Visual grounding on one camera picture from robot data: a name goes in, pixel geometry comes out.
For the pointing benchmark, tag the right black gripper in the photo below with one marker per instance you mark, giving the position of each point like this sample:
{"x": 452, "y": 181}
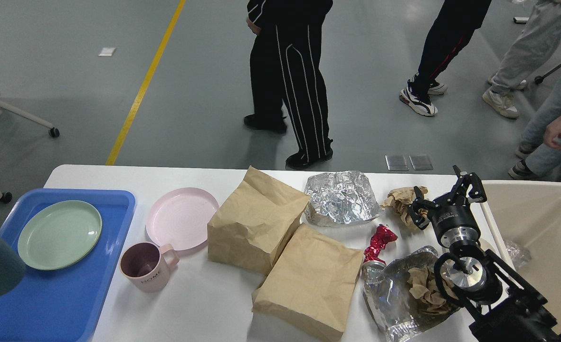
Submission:
{"x": 453, "y": 222}

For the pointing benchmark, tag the pink plate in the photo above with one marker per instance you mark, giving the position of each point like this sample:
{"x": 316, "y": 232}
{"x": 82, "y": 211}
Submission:
{"x": 180, "y": 217}

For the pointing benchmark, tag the pink HOME mug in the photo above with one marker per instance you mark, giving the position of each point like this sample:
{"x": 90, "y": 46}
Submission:
{"x": 149, "y": 266}

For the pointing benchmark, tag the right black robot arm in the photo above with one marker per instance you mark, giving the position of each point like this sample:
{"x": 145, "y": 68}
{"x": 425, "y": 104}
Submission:
{"x": 504, "y": 307}

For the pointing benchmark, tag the right metal floor plate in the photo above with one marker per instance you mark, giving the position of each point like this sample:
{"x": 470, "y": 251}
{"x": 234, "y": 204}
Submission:
{"x": 421, "y": 162}

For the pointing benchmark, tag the metal floor plate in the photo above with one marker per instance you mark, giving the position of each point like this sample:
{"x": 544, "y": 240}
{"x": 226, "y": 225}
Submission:
{"x": 396, "y": 162}
{"x": 421, "y": 162}

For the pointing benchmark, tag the crumpled brown paper ball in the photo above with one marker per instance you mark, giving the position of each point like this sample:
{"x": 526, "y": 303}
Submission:
{"x": 398, "y": 200}

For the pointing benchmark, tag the left metal floor plate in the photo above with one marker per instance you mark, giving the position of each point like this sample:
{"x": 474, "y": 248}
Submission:
{"x": 396, "y": 162}

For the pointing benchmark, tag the red crumpled foil wrapper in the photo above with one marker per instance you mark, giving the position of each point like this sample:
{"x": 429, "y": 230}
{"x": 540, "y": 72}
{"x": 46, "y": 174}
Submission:
{"x": 378, "y": 242}

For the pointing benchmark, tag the brown paper in foil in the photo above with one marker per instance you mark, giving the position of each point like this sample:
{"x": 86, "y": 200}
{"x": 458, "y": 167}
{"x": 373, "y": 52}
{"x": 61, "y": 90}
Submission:
{"x": 423, "y": 287}

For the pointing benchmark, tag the beige plastic bin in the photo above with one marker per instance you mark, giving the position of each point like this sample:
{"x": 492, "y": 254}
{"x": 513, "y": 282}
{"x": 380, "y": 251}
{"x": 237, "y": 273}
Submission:
{"x": 529, "y": 213}

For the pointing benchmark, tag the crumpled foil sheet top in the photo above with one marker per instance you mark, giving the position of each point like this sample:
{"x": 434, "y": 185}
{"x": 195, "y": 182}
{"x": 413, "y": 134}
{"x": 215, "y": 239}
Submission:
{"x": 340, "y": 198}

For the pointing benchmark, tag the crumpled foil sheet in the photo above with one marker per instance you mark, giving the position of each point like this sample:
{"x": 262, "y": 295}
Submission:
{"x": 340, "y": 198}
{"x": 386, "y": 291}

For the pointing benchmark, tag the person light blue jeans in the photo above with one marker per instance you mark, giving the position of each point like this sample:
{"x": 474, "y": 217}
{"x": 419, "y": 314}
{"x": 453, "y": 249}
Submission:
{"x": 540, "y": 147}

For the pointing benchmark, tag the crumpled foil sheet bottom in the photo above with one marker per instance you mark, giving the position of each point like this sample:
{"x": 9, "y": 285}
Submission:
{"x": 386, "y": 291}

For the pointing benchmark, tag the tripod stand leg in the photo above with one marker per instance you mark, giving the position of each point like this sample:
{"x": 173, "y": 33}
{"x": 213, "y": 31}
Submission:
{"x": 540, "y": 78}

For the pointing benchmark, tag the lower brown paper bag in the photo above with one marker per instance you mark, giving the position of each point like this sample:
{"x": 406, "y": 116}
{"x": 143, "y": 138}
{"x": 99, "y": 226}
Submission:
{"x": 311, "y": 285}

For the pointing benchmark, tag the brown paper bag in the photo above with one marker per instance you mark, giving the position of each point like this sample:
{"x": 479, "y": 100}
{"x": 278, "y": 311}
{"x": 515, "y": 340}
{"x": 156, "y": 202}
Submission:
{"x": 255, "y": 223}
{"x": 311, "y": 285}

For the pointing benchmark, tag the person black red-striped pants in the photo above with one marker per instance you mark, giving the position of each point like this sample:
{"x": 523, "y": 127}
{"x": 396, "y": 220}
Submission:
{"x": 451, "y": 32}

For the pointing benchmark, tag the person grey sweatpants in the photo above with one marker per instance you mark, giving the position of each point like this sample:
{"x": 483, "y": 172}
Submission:
{"x": 532, "y": 48}

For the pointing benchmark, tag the upper brown paper bag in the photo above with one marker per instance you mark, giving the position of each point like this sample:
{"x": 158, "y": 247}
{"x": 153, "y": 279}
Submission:
{"x": 255, "y": 223}

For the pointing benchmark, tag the person black white-striped pants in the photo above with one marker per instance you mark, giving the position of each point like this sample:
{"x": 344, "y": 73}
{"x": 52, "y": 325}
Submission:
{"x": 285, "y": 72}

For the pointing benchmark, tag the light green plate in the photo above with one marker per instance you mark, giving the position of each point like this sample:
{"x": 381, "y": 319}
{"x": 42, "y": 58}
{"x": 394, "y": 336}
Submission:
{"x": 60, "y": 235}

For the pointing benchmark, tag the blue plastic tray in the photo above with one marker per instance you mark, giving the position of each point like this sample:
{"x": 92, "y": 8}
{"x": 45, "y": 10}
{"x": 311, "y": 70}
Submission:
{"x": 64, "y": 305}

